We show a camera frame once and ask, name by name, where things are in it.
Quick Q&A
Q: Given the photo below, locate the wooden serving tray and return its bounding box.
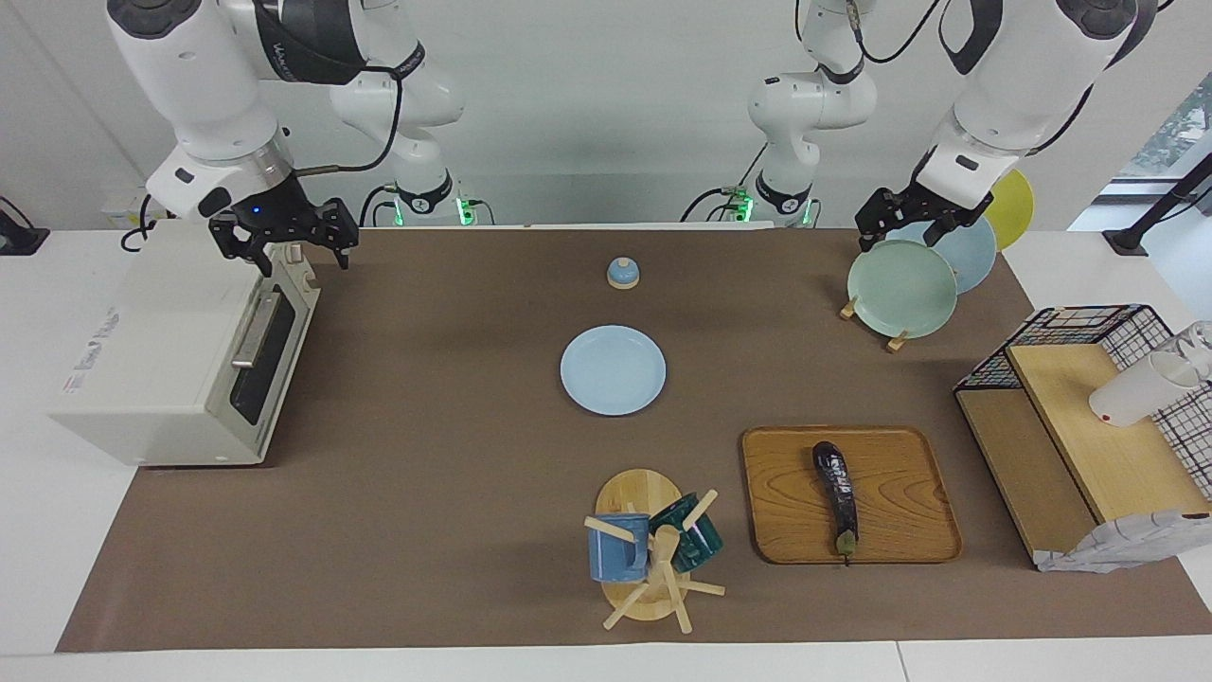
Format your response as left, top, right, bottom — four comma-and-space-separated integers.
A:
741, 425, 964, 565

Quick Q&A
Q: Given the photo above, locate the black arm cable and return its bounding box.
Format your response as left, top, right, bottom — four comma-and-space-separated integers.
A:
795, 0, 957, 67
294, 62, 403, 176

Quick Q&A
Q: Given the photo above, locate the black wire basket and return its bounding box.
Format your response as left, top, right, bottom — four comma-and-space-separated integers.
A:
954, 304, 1212, 503

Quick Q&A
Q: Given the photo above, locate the dark purple eggplant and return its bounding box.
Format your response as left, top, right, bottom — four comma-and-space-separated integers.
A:
811, 441, 861, 566

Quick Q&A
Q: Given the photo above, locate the cream toaster oven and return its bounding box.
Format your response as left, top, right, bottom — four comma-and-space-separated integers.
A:
49, 220, 321, 467

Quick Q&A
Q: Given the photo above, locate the brown table mat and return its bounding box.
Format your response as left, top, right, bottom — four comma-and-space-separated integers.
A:
55, 227, 1212, 655

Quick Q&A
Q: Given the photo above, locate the blue mug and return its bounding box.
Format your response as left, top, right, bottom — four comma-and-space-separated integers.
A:
588, 512, 652, 583

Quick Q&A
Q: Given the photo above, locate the clear glass cup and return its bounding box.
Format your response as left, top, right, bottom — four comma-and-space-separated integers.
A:
1174, 320, 1212, 385

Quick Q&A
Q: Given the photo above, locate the wooden step shelf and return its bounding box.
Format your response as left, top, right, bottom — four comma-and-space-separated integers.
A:
954, 343, 1212, 567

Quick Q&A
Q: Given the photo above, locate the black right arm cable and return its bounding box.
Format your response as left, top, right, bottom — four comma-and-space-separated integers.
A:
294, 62, 403, 176

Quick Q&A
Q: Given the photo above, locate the large light blue plate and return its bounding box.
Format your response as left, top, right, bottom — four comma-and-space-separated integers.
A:
890, 216, 998, 295

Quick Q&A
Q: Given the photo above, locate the black clamp mount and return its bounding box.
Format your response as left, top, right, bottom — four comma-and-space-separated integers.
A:
0, 196, 50, 257

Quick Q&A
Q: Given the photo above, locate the white paper cup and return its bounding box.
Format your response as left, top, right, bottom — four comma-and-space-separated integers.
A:
1088, 350, 1202, 427

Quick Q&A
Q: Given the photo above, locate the small light blue plate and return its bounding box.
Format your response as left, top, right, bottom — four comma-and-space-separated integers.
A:
559, 325, 667, 416

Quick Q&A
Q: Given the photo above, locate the white marbled cloth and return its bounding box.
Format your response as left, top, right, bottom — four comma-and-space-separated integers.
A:
1034, 510, 1212, 574

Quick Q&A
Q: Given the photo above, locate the black base cable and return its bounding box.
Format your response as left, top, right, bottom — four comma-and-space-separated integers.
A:
358, 183, 399, 228
680, 142, 770, 224

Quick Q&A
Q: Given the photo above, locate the glass oven door with handle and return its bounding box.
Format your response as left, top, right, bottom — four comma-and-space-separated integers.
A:
227, 279, 321, 451

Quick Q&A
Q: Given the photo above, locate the pale green plate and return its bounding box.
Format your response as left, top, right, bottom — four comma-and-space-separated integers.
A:
847, 240, 959, 339

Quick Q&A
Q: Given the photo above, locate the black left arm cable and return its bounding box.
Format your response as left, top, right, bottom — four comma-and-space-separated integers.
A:
795, 0, 957, 67

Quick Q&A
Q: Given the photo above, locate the wooden plate rack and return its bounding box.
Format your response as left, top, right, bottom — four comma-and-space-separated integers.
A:
839, 296, 910, 353

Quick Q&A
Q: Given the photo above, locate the black coiled power cable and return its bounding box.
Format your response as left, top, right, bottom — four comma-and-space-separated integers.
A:
120, 194, 160, 252

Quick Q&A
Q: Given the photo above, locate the yellow plate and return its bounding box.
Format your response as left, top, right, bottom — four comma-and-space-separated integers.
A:
985, 169, 1035, 252

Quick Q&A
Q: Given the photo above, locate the black clamp stand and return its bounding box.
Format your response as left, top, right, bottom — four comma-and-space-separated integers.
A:
1103, 152, 1212, 257

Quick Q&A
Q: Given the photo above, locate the wooden mug tree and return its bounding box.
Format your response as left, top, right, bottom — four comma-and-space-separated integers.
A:
583, 468, 727, 634

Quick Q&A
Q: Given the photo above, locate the dark green mug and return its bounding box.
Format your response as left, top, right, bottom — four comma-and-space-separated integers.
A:
649, 493, 724, 573

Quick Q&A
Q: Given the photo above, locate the window with outdoor view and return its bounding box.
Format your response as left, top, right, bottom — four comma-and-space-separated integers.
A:
1117, 71, 1212, 181

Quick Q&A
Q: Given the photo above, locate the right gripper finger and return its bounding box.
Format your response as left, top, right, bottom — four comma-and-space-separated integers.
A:
210, 223, 276, 278
320, 197, 360, 271

